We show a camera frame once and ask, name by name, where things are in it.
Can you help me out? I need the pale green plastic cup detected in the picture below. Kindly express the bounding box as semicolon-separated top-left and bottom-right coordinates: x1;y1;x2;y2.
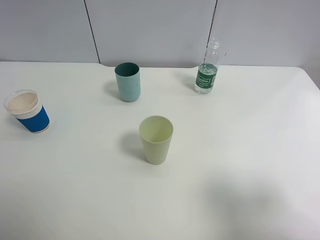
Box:
139;115;174;165

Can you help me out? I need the teal plastic cup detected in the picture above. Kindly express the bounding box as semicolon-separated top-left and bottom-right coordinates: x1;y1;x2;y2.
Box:
114;62;141;102

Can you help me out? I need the clear bottle green label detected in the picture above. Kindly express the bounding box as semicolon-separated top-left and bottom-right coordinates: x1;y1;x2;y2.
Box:
194;38;220;94

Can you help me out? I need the blue sleeved paper cup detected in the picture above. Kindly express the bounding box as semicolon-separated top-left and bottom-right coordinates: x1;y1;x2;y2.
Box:
3;89;50;133

